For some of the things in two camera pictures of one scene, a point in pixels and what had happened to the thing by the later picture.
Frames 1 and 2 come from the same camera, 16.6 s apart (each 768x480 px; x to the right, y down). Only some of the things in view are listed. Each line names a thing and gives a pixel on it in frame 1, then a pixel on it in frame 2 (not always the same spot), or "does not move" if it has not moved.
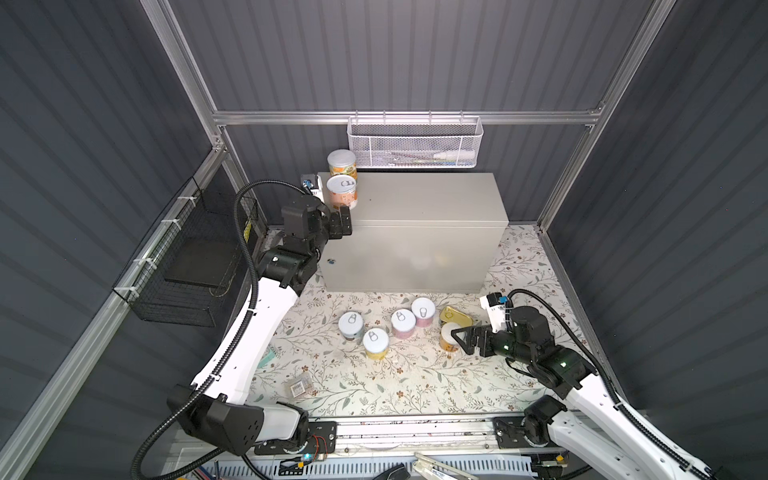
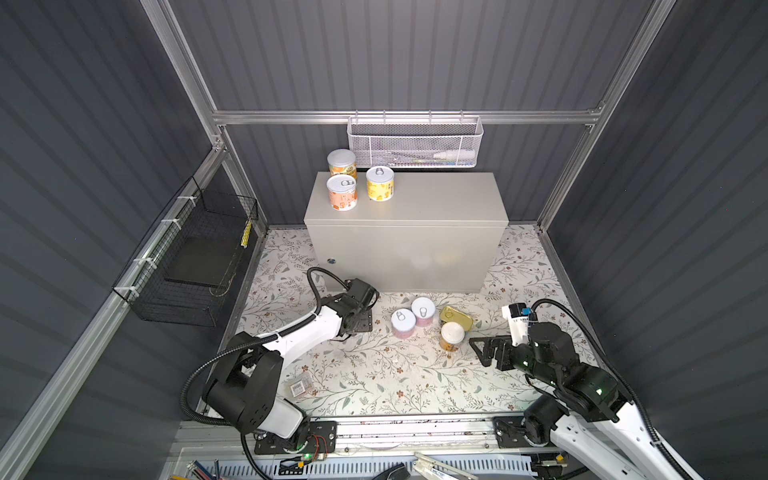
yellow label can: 375,342 -> 380,182
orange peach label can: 343,190 does not move
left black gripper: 332,225 -> 366,320
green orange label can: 342,162 does not move
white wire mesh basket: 414,142 does not move
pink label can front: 403,322 does not move
